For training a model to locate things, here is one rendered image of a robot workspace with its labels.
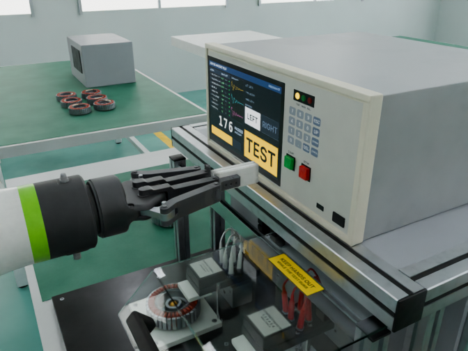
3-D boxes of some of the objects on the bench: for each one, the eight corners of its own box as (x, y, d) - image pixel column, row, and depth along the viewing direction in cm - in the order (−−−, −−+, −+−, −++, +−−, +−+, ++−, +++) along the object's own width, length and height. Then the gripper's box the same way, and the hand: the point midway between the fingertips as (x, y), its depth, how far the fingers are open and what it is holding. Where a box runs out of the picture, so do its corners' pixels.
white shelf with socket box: (216, 180, 164) (214, 51, 144) (177, 147, 193) (170, 35, 174) (296, 162, 179) (303, 42, 160) (248, 134, 208) (249, 30, 189)
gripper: (83, 213, 63) (234, 177, 73) (108, 262, 53) (280, 213, 63) (75, 163, 60) (235, 134, 70) (100, 205, 49) (282, 164, 60)
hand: (235, 176), depth 65 cm, fingers closed
